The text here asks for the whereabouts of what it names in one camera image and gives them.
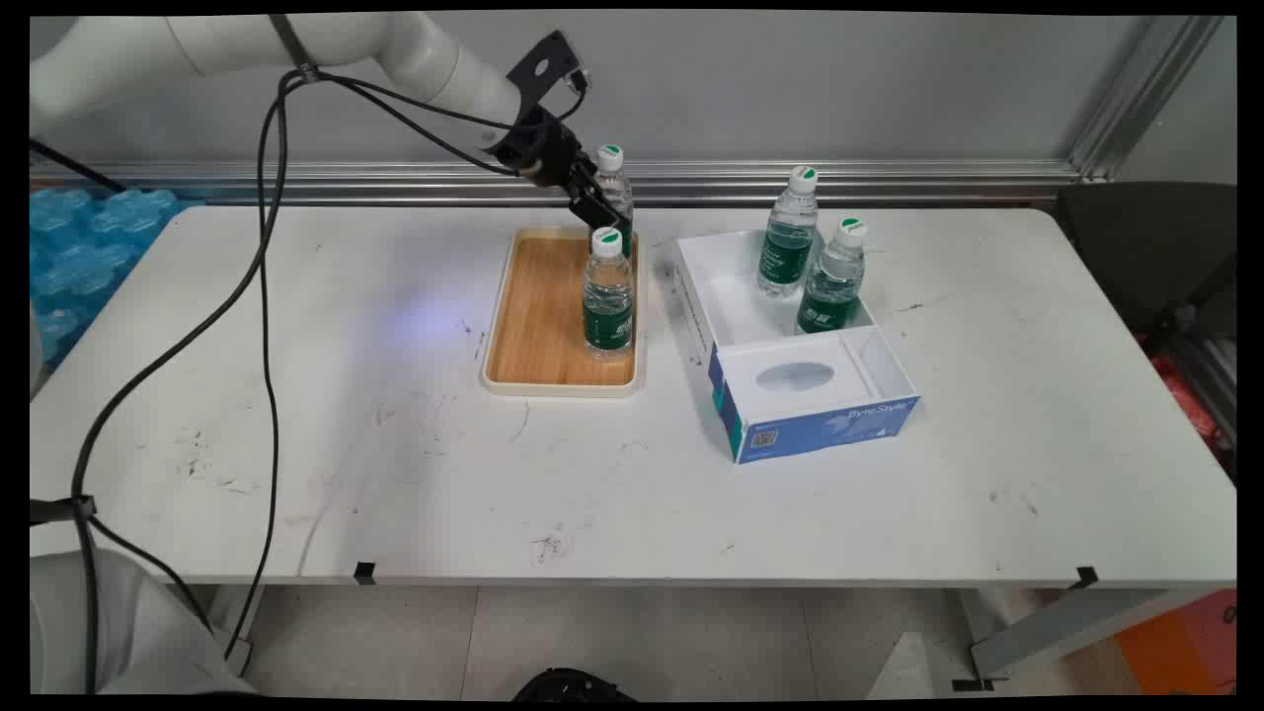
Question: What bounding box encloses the horizontal aluminium frame rail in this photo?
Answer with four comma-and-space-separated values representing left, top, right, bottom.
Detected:
30, 158, 1109, 207

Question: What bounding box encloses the blue wrapped water bottle pack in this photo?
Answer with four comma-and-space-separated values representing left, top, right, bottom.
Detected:
30, 187, 205, 368

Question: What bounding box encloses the white table leg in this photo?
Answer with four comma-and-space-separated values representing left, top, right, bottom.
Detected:
207, 585, 266, 678

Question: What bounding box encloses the black round floor object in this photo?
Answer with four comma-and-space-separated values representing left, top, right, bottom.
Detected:
512, 669, 638, 702

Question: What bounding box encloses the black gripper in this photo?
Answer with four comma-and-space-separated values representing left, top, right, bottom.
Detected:
488, 105, 623, 234

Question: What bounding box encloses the red packaging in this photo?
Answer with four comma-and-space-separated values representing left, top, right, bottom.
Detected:
1136, 336, 1225, 455

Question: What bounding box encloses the slanted aluminium frame post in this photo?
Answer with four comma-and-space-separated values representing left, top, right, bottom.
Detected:
1066, 15, 1227, 185

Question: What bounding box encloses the grey aluminium profile rack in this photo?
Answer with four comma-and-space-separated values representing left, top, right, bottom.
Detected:
1170, 331, 1237, 465

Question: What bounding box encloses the black arm strap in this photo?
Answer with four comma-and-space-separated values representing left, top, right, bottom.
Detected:
269, 14, 319, 82

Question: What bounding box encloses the white and blue cardboard box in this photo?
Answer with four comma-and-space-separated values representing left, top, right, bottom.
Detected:
672, 228, 922, 466

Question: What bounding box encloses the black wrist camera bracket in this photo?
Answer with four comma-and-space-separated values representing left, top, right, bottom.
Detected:
506, 30, 592, 112

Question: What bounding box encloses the grey metal table leg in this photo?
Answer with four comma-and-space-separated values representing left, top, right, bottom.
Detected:
953, 589, 1201, 692

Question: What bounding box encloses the long black robot cable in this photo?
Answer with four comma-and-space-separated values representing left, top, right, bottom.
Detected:
223, 69, 317, 661
67, 74, 297, 695

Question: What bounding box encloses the bamboo tray with cream rim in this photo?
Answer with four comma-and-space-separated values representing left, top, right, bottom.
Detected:
480, 226, 649, 400

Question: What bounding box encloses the black chair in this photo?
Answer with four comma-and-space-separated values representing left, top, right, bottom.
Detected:
1054, 181, 1237, 339

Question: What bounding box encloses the orange box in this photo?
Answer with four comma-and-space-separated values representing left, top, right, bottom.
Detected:
1114, 591, 1237, 696

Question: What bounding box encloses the green label water bottle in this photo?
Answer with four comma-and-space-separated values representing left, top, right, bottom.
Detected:
592, 144, 636, 260
756, 166, 822, 300
795, 218, 870, 336
581, 227, 636, 362

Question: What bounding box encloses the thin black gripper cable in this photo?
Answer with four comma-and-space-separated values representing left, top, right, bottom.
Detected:
296, 71, 524, 179

